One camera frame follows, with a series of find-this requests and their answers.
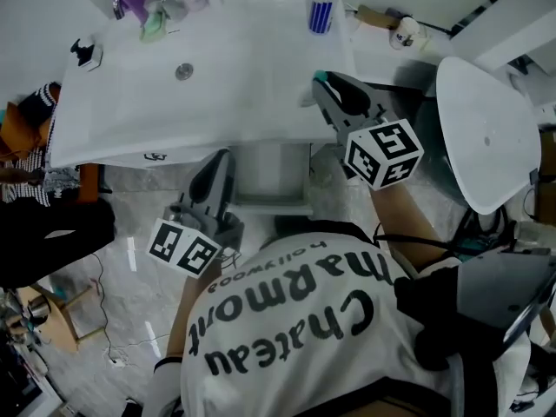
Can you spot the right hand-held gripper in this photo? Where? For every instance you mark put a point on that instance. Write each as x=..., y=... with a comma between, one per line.
x=382, y=150

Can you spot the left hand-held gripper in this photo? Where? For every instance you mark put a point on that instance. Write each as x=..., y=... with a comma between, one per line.
x=184, y=246

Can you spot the white drawer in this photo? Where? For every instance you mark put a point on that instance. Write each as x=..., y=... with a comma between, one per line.
x=269, y=176

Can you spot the person's right forearm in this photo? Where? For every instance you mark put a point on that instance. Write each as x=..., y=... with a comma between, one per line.
x=404, y=220

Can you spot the person's left forearm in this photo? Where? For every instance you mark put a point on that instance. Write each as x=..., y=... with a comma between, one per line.
x=191, y=302

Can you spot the white ceramic sink basin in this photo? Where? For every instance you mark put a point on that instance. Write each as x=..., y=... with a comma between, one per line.
x=226, y=102

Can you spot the chrome sink drain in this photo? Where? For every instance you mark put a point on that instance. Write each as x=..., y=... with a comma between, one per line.
x=183, y=71

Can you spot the blue striped spray bottle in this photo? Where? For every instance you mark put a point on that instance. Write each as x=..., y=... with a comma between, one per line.
x=321, y=9

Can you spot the brown cardboard tube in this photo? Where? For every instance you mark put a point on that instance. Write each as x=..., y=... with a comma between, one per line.
x=373, y=17

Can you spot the white cup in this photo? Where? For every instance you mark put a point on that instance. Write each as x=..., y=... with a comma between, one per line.
x=404, y=33

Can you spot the white power strip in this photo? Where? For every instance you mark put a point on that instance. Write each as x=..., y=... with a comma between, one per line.
x=118, y=362

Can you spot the wooden stool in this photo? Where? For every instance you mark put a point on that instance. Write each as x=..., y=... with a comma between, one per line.
x=61, y=315

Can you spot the person's white printed shirt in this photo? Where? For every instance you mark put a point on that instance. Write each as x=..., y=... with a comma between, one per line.
x=304, y=328

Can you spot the green cloth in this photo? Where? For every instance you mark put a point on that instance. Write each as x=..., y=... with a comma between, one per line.
x=153, y=24

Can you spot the striped black white garment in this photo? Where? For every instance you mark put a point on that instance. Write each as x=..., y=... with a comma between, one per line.
x=26, y=176

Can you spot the white shelf unit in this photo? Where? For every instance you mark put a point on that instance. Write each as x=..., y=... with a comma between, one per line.
x=499, y=28

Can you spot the white box with black pump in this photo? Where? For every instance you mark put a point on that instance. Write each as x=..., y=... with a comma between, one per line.
x=89, y=54

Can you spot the grey box device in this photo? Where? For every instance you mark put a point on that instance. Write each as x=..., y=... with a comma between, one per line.
x=504, y=285

